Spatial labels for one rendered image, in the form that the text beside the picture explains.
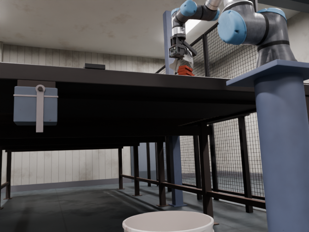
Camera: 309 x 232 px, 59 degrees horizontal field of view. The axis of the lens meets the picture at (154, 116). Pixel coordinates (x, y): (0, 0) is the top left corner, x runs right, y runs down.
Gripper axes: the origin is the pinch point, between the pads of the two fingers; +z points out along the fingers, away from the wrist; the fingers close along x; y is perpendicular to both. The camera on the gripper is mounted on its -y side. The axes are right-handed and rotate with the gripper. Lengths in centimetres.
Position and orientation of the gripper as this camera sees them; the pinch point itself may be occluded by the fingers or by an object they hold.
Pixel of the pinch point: (184, 72)
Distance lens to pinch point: 151.9
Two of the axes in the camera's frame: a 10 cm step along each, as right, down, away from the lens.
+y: -8.2, -0.5, -5.7
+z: 0.4, 9.9, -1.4
